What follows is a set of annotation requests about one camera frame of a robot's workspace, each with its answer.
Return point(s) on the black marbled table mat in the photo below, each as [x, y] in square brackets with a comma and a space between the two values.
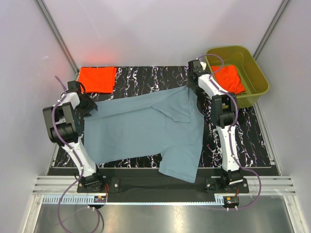
[135, 81]

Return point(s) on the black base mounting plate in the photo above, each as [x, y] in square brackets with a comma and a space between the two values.
[139, 185]

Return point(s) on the left orange connector box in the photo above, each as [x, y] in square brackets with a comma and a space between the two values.
[100, 199]

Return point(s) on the aluminium frame rail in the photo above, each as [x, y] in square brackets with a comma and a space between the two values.
[52, 188]

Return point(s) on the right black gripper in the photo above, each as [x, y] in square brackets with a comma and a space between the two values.
[193, 86]

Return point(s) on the olive green plastic bin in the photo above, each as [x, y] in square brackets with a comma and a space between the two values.
[249, 72]

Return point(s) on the right orange connector box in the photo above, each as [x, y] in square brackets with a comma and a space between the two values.
[231, 200]

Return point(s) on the folded orange t-shirt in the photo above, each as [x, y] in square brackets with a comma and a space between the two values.
[98, 79]

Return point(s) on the orange connector box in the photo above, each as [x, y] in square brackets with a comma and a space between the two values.
[231, 200]
[100, 199]

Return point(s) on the right aluminium corner post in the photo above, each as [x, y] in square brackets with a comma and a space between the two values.
[274, 22]

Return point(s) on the orange t-shirt in bin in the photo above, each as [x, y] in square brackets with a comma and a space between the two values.
[228, 78]

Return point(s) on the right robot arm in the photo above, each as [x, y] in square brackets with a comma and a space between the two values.
[223, 114]

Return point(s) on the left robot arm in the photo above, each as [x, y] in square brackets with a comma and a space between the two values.
[64, 129]

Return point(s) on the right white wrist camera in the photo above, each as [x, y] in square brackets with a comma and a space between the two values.
[203, 65]

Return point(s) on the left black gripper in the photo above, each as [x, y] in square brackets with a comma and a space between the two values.
[91, 106]

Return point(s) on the aluminium corner post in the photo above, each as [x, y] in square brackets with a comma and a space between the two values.
[274, 22]
[57, 35]

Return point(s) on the left aluminium corner post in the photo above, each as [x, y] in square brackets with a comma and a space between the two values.
[57, 35]

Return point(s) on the grey-blue t-shirt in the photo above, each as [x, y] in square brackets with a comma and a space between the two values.
[165, 122]

